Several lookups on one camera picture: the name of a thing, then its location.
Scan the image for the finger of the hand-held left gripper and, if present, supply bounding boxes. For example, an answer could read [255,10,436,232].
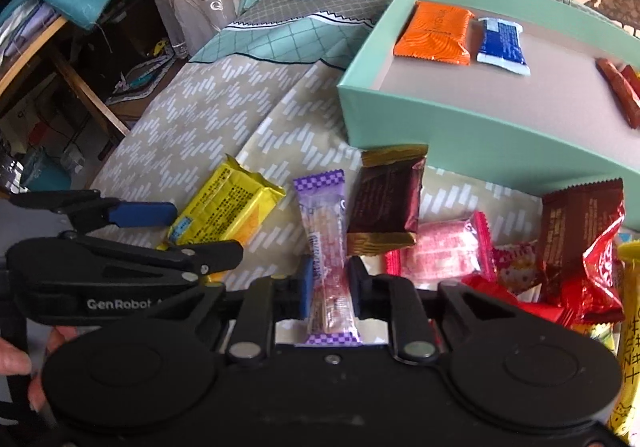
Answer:
[9,190,179,231]
[59,231,245,284]

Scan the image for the orange snack packet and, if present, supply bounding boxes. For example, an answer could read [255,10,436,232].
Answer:
[393,0,475,66]

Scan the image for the pink red-edged snack packet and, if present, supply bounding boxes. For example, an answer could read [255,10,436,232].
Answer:
[384,211,498,290]

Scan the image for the brown and red snack packet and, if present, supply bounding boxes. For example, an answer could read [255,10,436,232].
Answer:
[537,178,627,323]

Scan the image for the blue and white snack packet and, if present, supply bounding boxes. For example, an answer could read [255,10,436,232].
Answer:
[476,18,532,77]

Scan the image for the red sausage stick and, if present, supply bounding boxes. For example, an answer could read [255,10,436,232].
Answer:
[620,64,640,98]
[595,58,640,129]

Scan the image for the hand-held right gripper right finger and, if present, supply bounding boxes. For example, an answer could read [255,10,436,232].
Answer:
[346,256,506,362]

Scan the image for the wooden chair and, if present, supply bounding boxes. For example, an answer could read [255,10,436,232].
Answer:
[0,14,131,148]

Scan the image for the purple checkered clear snack packet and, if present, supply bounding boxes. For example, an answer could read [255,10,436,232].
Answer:
[292,169,363,347]

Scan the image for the mint green cardboard box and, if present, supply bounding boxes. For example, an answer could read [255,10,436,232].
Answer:
[336,0,640,200]

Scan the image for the yellow stick snack packet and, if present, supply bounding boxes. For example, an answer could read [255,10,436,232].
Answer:
[605,241,640,443]

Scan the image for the dark brown gold snack packet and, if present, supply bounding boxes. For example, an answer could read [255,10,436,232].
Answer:
[346,144,430,256]

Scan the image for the person's left hand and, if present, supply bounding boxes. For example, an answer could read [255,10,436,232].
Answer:
[0,324,81,413]

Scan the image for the plain red snack packet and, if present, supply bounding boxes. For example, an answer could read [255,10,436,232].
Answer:
[460,274,571,328]

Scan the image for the yellow foil snack packet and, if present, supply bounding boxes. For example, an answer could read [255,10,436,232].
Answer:
[156,154,287,254]

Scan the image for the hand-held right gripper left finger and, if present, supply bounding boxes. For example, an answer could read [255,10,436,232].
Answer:
[170,256,316,362]

